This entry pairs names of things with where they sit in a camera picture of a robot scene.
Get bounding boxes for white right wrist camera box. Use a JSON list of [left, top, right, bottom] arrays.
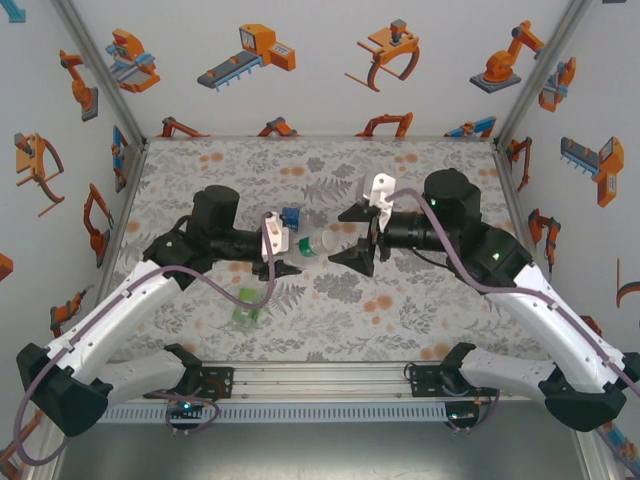
[[355, 172, 397, 232]]

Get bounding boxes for aluminium frame post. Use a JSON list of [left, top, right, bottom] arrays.
[[492, 0, 596, 146], [52, 0, 149, 146], [574, 429, 629, 480], [27, 424, 69, 480]]

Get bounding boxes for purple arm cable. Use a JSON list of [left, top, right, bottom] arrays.
[[382, 187, 640, 464], [13, 219, 277, 467]]

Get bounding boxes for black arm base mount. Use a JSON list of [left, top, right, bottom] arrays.
[[405, 363, 446, 399], [198, 366, 236, 401]]

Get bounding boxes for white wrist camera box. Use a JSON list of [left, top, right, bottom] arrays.
[[260, 212, 297, 257], [355, 172, 397, 232]]

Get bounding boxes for clear bottle green white label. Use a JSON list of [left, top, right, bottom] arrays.
[[285, 228, 346, 271]]

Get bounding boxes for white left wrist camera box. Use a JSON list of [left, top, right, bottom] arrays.
[[260, 212, 297, 257]]

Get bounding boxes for clear bottle blue label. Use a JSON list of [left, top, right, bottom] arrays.
[[280, 205, 303, 235]]

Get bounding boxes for slotted grey cable tray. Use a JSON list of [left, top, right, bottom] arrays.
[[99, 402, 448, 425]]

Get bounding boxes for floral printed tablecloth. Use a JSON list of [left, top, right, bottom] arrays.
[[107, 138, 559, 364]]

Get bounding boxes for wide aluminium frame rail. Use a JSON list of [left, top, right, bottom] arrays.
[[142, 360, 549, 402]]

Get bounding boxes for grey metal base plate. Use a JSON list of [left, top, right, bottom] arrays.
[[52, 422, 594, 480]]

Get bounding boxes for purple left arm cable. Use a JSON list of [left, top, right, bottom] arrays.
[[13, 219, 277, 467]]

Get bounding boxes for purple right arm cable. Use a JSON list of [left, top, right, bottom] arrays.
[[382, 187, 640, 464]]

